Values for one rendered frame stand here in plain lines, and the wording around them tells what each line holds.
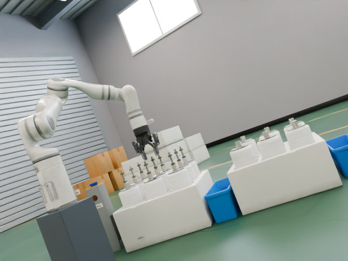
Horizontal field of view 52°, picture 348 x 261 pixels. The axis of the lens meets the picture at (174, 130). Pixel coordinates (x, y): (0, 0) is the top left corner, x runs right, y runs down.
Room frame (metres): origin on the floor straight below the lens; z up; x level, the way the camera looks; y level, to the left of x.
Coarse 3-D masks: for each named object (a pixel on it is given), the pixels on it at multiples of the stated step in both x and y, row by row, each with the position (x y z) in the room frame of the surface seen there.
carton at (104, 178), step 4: (100, 176) 5.09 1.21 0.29; (104, 176) 5.14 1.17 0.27; (108, 176) 5.20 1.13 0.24; (88, 180) 5.12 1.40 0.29; (92, 180) 5.07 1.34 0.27; (96, 180) 5.02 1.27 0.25; (100, 180) 5.07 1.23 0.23; (104, 180) 5.12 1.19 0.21; (108, 180) 5.18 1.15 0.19; (84, 184) 5.18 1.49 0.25; (88, 184) 5.14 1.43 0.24; (108, 184) 5.15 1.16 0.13; (108, 188) 5.13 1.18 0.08; (112, 188) 5.19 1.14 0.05; (108, 192) 5.11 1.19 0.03; (112, 192) 5.17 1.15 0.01
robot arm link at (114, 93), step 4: (112, 88) 1.63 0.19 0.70; (116, 88) 1.69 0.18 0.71; (112, 92) 1.63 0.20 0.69; (116, 92) 1.68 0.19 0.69; (120, 92) 1.67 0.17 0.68; (108, 96) 1.63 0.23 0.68; (112, 96) 1.63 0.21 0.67; (116, 96) 1.68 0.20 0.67; (120, 96) 1.68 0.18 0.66; (116, 100) 1.68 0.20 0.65; (120, 100) 1.69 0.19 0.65
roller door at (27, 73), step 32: (0, 64) 6.54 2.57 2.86; (32, 64) 7.08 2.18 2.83; (64, 64) 7.74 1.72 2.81; (0, 96) 6.35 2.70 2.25; (32, 96) 6.87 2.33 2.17; (0, 128) 6.18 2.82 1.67; (64, 128) 7.24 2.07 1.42; (96, 128) 7.91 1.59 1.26; (0, 160) 6.02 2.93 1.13; (64, 160) 7.03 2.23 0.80; (0, 192) 5.87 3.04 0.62; (32, 192) 6.31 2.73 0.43; (0, 224) 5.73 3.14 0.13
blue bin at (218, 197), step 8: (216, 184) 1.74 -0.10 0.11; (224, 184) 1.73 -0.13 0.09; (208, 192) 1.54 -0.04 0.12; (216, 192) 1.68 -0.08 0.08; (224, 192) 1.44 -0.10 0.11; (232, 192) 1.51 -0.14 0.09; (208, 200) 1.46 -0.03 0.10; (216, 200) 1.45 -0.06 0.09; (224, 200) 1.45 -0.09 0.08; (232, 200) 1.45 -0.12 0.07; (216, 208) 1.46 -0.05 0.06; (224, 208) 1.45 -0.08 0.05; (232, 208) 1.44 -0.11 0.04; (216, 216) 1.46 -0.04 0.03; (224, 216) 1.45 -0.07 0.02; (232, 216) 1.45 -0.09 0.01
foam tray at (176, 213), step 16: (208, 176) 1.77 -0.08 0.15; (176, 192) 1.47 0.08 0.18; (192, 192) 1.45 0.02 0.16; (128, 208) 1.52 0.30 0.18; (144, 208) 1.50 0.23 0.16; (160, 208) 1.49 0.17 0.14; (176, 208) 1.47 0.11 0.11; (192, 208) 1.46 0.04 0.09; (208, 208) 1.51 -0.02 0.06; (128, 224) 1.53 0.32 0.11; (144, 224) 1.51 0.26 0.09; (160, 224) 1.50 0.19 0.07; (176, 224) 1.48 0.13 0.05; (192, 224) 1.47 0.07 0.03; (208, 224) 1.45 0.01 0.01; (128, 240) 1.53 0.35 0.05; (144, 240) 1.52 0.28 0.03; (160, 240) 1.50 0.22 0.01
